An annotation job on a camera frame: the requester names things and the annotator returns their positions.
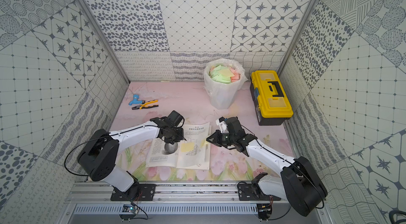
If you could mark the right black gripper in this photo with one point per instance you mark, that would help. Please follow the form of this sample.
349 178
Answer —
217 140

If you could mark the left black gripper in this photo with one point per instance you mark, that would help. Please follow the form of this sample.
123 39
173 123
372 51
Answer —
173 134

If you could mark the yellow sticky note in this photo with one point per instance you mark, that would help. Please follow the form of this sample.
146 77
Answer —
204 143
187 147

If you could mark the sketch tutorial book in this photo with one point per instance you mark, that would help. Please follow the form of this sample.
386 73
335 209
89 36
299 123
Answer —
192 153

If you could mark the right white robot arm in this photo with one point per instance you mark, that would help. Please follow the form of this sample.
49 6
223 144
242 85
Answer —
299 184

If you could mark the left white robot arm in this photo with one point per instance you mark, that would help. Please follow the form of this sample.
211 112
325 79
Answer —
98 155

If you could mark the yellow black pliers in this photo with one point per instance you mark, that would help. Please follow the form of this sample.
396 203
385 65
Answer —
146 105

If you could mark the floral pink table mat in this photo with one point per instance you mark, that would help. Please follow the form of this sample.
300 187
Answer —
191 100

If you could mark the blue plastic faucet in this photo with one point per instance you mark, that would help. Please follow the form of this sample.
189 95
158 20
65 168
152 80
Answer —
136 101

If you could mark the white trash bin with liner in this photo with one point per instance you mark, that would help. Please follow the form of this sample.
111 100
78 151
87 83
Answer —
223 79

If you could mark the yellow black toolbox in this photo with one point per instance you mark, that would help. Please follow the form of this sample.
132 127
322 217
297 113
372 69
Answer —
271 103

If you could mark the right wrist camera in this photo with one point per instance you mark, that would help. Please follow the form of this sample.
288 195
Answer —
221 123

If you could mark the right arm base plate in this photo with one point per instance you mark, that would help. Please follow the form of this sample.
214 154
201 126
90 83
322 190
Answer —
252 192

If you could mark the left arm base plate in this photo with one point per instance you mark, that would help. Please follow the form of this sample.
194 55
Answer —
137 192

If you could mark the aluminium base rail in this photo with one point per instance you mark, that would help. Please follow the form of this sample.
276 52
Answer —
165 192

